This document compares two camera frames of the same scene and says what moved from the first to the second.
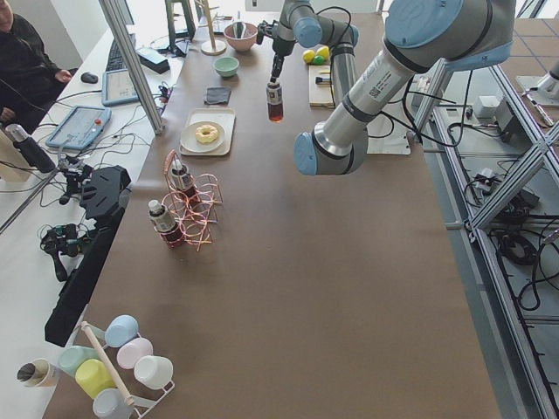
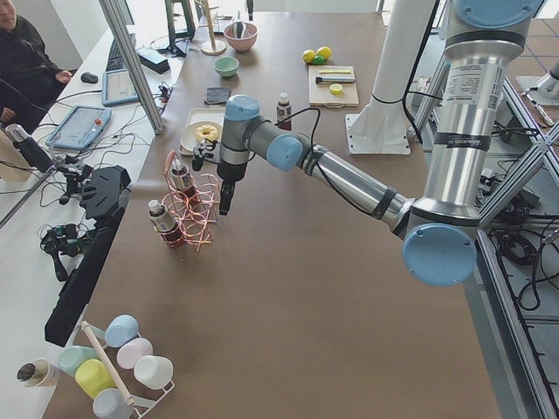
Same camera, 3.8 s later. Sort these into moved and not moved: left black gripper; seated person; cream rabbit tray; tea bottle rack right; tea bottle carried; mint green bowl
Moved: left black gripper; tea bottle carried
Not moved: cream rabbit tray; seated person; tea bottle rack right; mint green bowl
